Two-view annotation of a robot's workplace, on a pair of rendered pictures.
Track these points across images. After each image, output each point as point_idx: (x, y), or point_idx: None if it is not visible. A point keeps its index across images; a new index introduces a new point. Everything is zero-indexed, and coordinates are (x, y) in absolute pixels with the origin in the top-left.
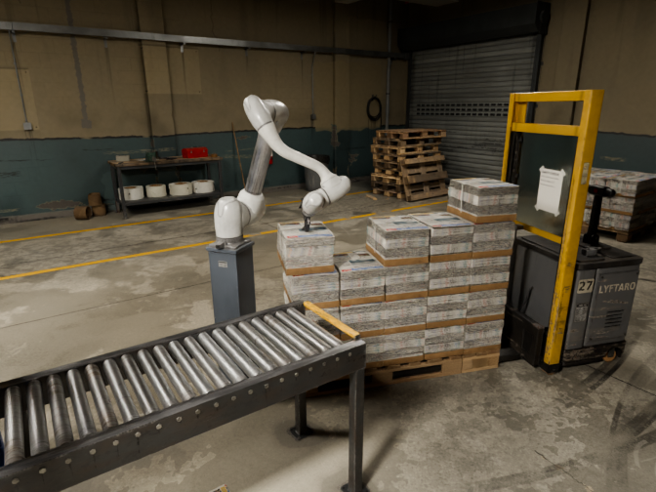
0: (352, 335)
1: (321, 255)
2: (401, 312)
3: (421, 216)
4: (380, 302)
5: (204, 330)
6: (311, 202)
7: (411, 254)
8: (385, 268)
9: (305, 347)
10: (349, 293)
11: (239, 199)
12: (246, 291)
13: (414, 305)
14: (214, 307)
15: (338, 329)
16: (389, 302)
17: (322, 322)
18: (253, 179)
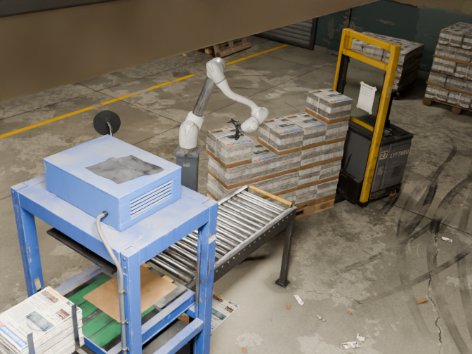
0: (289, 204)
1: (245, 153)
2: (285, 182)
3: (293, 118)
4: (273, 177)
5: None
6: (252, 128)
7: (293, 146)
8: (278, 156)
9: (269, 213)
10: (258, 174)
11: (190, 120)
12: (197, 179)
13: (292, 176)
14: None
15: None
16: (279, 176)
17: None
18: (201, 107)
